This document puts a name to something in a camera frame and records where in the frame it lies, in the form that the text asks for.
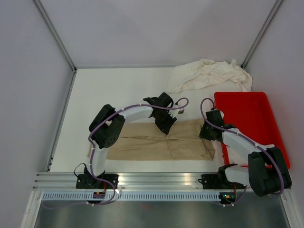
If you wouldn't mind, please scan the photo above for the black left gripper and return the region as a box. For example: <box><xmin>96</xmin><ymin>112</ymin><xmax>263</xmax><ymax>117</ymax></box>
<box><xmin>153</xmin><ymin>109</ymin><xmax>177</xmax><ymax>135</ymax></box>

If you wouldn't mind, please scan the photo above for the beige t shirt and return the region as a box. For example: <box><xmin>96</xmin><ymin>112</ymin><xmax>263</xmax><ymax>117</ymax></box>
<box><xmin>86</xmin><ymin>118</ymin><xmax>216</xmax><ymax>162</ymax></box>

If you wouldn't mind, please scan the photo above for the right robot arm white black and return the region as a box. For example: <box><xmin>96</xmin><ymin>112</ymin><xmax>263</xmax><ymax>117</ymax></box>
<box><xmin>199</xmin><ymin>109</ymin><xmax>292</xmax><ymax>197</ymax></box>

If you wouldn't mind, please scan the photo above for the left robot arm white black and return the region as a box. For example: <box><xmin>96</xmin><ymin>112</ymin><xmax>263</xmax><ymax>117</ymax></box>
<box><xmin>87</xmin><ymin>93</ymin><xmax>184</xmax><ymax>188</ymax></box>

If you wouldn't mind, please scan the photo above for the white folded cloth in bin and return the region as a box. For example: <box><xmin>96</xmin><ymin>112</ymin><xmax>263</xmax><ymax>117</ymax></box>
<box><xmin>222</xmin><ymin>144</ymin><xmax>261</xmax><ymax>167</ymax></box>

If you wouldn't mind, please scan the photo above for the red plastic bin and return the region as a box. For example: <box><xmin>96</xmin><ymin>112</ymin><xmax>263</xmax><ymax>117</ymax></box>
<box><xmin>214</xmin><ymin>92</ymin><xmax>291</xmax><ymax>169</ymax></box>

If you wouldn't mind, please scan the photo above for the cream white t shirt pile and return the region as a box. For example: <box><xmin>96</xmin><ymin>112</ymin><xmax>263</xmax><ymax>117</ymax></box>
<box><xmin>166</xmin><ymin>59</ymin><xmax>253</xmax><ymax>94</ymax></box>

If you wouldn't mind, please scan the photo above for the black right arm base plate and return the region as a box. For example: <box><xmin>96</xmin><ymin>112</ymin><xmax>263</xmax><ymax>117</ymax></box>
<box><xmin>198</xmin><ymin>174</ymin><xmax>245</xmax><ymax>190</ymax></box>

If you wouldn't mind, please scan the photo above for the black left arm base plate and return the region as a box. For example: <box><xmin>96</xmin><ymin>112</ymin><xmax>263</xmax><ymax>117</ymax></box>
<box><xmin>76</xmin><ymin>173</ymin><xmax>119</xmax><ymax>190</ymax></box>

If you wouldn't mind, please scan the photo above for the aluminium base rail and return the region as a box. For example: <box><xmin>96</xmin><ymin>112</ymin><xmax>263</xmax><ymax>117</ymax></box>
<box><xmin>32</xmin><ymin>172</ymin><xmax>292</xmax><ymax>190</ymax></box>

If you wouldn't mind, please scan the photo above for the white slotted cable duct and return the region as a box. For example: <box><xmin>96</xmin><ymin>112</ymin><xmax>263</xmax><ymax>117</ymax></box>
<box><xmin>42</xmin><ymin>191</ymin><xmax>221</xmax><ymax>201</ymax></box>

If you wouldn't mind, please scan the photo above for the right aluminium frame post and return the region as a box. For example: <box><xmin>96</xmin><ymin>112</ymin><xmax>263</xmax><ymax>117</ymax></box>
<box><xmin>240</xmin><ymin>0</ymin><xmax>284</xmax><ymax>69</ymax></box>

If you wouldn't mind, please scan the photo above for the aluminium frame post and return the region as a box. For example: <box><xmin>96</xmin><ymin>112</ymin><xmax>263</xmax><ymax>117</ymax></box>
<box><xmin>32</xmin><ymin>0</ymin><xmax>77</xmax><ymax>71</ymax></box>
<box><xmin>240</xmin><ymin>0</ymin><xmax>284</xmax><ymax>69</ymax></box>

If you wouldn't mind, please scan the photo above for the left aluminium frame post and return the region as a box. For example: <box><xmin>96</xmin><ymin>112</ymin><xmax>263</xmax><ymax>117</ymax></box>
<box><xmin>32</xmin><ymin>0</ymin><xmax>77</xmax><ymax>71</ymax></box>

